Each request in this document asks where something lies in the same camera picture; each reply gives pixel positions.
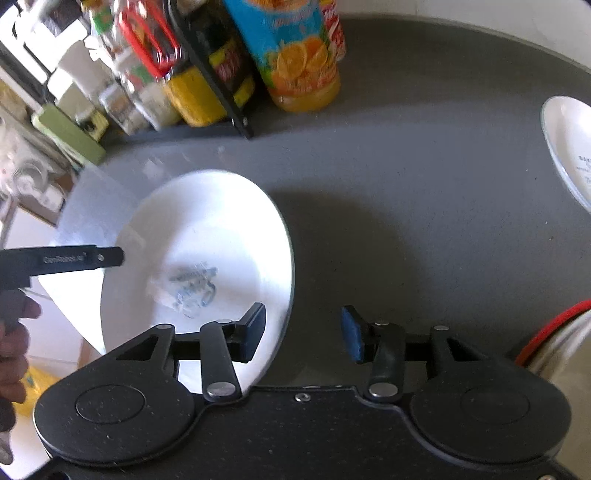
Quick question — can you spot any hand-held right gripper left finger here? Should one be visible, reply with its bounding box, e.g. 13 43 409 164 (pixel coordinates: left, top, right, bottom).
99 302 267 400

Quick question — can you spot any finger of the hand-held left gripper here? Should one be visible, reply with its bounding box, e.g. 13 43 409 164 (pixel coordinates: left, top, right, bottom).
91 246 126 270

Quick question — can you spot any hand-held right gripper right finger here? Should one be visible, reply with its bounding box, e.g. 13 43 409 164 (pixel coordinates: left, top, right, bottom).
341 305 504 402

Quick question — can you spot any white plate blue script print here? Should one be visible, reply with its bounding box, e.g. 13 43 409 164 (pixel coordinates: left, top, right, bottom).
99 169 295 396

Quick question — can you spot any red and black bowl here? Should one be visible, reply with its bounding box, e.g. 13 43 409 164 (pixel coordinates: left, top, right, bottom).
513 299 591 368

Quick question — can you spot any person's left hand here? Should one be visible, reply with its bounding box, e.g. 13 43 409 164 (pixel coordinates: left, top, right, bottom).
0 295 42 405

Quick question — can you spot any white fan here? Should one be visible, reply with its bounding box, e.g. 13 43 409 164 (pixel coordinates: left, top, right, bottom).
0 148 58 206

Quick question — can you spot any yellow plastic bag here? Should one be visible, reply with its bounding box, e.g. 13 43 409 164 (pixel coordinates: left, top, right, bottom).
13 364 62 408

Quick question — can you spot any green box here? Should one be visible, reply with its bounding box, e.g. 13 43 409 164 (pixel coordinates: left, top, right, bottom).
31 103 107 167

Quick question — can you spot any small white jar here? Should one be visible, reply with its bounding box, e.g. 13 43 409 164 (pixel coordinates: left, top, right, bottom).
137 80 182 133

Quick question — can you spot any white shaker bottle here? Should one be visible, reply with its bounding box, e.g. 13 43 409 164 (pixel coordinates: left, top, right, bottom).
55 39 117 108

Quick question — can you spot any black metal spice rack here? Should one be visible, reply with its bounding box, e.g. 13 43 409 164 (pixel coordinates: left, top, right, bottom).
124 0 256 140

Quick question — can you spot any dark sauce bottle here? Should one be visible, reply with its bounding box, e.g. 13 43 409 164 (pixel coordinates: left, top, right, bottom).
202 0 257 110

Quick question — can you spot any orange juice bottle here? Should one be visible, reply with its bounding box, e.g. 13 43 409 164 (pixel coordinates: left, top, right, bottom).
224 0 343 115

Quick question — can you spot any small white plate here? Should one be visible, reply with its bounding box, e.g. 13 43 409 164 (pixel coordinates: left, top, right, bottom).
540 95 591 213

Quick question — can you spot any red-handled bottle yellow label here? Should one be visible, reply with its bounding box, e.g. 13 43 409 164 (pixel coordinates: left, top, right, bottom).
117 0 228 128

